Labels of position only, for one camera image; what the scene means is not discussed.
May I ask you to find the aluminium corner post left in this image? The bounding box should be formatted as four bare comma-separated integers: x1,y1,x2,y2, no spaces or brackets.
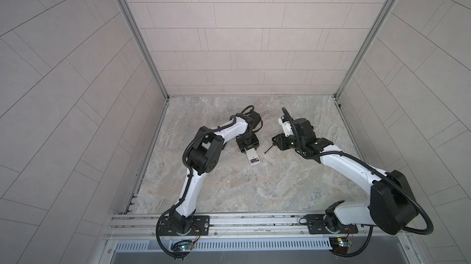
115,0,170,102

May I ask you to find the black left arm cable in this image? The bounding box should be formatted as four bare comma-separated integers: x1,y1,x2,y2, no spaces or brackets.
155,105,264,259

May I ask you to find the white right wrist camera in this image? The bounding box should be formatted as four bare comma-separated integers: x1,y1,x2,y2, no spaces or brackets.
278,116,294,137

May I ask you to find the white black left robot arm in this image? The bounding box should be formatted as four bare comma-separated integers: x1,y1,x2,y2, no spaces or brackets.
169,105,262,234

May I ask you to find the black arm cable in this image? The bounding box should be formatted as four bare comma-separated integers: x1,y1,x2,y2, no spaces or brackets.
155,105,264,259
281,107,434,236

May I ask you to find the aluminium corner post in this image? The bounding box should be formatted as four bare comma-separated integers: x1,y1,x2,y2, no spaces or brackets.
115,0,170,102
334,0,397,100

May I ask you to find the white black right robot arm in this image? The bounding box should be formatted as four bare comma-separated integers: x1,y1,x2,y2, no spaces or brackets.
272,114,429,235

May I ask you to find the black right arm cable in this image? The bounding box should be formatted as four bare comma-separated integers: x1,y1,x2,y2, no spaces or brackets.
281,107,434,236

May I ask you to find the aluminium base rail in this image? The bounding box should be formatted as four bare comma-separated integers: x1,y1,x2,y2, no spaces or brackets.
92,211,425,264

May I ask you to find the right circuit board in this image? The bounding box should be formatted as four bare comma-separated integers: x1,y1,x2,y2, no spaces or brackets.
329,237,353,255

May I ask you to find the white remote control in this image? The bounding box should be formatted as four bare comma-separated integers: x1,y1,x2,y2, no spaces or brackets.
245,148,260,166

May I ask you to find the left circuit board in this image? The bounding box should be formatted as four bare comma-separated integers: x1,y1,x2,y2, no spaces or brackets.
171,239,196,252

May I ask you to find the circuit board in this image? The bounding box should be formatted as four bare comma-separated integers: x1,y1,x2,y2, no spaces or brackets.
329,237,353,255
171,239,196,252

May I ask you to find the aluminium corner post right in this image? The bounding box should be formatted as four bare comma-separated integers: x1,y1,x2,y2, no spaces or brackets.
334,0,397,100

